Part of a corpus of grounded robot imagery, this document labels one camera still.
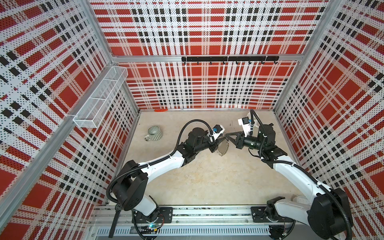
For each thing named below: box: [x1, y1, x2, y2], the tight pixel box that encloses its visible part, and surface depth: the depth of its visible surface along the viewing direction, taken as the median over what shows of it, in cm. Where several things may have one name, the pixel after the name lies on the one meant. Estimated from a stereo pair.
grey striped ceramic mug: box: [144, 125, 163, 142], surface depth 101 cm
